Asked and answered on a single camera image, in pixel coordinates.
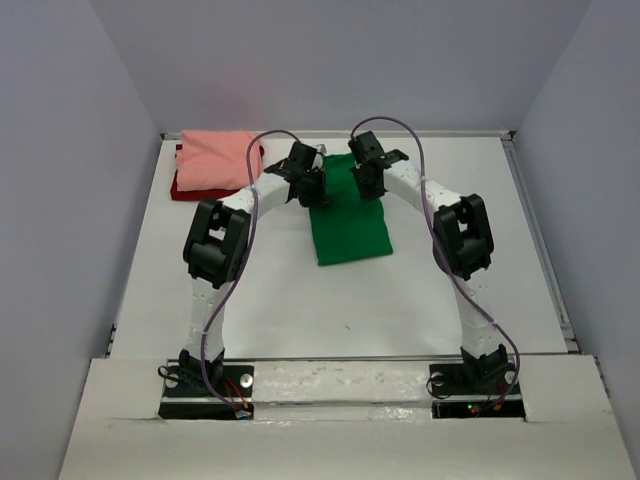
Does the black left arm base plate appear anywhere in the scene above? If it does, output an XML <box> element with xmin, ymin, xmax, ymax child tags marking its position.
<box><xmin>157</xmin><ymin>362</ymin><xmax>255</xmax><ymax>421</ymax></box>

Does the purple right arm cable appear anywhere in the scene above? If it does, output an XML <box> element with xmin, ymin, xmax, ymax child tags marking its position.
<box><xmin>349</xmin><ymin>116</ymin><xmax>522</xmax><ymax>416</ymax></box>

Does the dark red folded t-shirt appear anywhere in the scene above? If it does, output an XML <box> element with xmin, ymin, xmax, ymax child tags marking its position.
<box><xmin>170</xmin><ymin>169</ymin><xmax>236</xmax><ymax>202</ymax></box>

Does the green t-shirt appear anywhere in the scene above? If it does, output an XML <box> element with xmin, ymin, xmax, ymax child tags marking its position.
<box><xmin>309</xmin><ymin>154</ymin><xmax>393</xmax><ymax>267</ymax></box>

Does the pink folded t-shirt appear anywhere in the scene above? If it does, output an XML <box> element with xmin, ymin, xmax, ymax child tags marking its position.
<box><xmin>176</xmin><ymin>130</ymin><xmax>263</xmax><ymax>192</ymax></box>

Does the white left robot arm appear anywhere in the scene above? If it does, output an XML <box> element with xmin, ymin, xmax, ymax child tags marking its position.
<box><xmin>176</xmin><ymin>141</ymin><xmax>327</xmax><ymax>398</ymax></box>

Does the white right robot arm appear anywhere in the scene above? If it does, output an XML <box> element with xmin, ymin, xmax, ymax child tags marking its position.
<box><xmin>348</xmin><ymin>131</ymin><xmax>518</xmax><ymax>396</ymax></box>

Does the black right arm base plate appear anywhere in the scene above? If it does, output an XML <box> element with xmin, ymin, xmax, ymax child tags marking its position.
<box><xmin>425</xmin><ymin>363</ymin><xmax>526</xmax><ymax>420</ymax></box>

